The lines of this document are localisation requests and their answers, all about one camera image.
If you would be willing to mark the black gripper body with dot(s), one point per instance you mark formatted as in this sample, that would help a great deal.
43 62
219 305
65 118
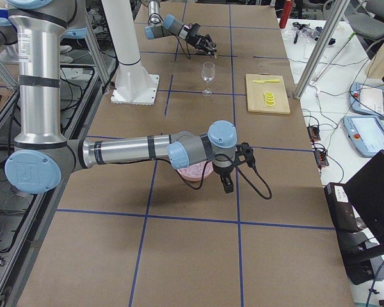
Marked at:
200 41
222 173

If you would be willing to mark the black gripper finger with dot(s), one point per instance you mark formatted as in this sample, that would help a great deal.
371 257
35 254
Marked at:
226 182

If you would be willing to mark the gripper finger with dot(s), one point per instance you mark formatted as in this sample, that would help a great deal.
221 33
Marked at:
204 51
209 43

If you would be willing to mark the steel double jigger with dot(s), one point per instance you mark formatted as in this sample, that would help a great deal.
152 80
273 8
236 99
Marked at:
214 53

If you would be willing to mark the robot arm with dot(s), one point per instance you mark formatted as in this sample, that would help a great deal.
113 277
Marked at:
43 156
159 27

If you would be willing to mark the clear wine glass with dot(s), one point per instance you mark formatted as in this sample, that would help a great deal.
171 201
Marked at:
208 74

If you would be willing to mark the pink bowl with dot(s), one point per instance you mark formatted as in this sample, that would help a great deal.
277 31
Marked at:
193 173

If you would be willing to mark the bamboo cutting board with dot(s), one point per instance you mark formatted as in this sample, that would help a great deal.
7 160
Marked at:
255 95

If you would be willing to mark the yellow plastic knife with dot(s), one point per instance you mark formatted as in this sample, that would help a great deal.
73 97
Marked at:
262 81

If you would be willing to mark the red bottle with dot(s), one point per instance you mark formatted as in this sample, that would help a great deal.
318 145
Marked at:
285 13

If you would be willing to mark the clear plastic bag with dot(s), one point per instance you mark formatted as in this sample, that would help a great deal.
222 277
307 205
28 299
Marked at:
299 30

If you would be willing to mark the black box device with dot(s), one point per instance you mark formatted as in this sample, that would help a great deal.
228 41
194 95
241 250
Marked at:
341 210

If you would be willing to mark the black monitor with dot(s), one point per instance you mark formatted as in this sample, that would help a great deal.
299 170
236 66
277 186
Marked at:
365 191

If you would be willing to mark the grey teach pendant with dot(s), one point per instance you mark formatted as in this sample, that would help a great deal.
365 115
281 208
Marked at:
367 99
366 133

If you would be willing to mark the grey office chair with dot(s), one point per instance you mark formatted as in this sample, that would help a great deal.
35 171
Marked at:
368 21

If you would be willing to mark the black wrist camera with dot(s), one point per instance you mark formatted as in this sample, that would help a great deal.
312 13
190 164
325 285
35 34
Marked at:
244 155
194 28

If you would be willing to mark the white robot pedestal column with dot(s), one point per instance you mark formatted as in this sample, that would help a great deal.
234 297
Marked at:
121 27

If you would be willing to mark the green handled reacher grabber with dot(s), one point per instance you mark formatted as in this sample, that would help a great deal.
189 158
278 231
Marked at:
314 80

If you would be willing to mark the aluminium frame post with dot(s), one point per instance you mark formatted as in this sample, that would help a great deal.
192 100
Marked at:
328 30

